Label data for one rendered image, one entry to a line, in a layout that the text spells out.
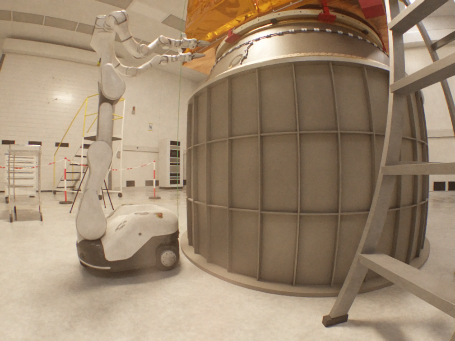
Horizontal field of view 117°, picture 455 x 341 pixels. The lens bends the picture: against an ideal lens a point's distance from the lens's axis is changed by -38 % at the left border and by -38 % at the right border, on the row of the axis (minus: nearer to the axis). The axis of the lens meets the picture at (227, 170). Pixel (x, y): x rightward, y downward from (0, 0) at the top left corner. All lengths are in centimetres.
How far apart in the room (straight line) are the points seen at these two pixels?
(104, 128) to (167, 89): 900
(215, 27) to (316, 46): 109
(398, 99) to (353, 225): 61
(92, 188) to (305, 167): 113
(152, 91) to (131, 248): 898
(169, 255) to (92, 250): 45
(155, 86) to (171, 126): 196
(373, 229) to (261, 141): 66
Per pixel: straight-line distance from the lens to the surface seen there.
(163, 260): 135
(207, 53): 224
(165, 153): 874
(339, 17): 176
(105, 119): 142
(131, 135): 903
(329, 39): 146
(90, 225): 134
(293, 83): 116
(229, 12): 211
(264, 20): 170
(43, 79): 880
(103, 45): 161
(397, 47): 106
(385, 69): 134
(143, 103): 953
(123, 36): 150
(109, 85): 144
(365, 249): 85
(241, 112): 121
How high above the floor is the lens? 59
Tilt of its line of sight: 1 degrees up
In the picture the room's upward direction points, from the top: straight up
